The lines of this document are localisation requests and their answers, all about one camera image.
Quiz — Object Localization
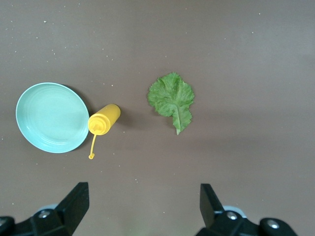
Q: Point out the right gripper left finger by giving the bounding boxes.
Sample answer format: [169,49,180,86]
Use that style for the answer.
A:
[0,181,90,236]

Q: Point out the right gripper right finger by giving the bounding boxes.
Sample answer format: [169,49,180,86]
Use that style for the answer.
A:
[194,183,300,236]

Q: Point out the yellow squeeze bottle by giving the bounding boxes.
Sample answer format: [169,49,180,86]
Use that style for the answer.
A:
[88,103,122,160]

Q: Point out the light green plate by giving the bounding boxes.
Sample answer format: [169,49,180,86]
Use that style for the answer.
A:
[15,82,91,154]

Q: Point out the green lettuce leaf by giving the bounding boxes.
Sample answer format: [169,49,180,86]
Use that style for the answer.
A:
[147,72,195,135]

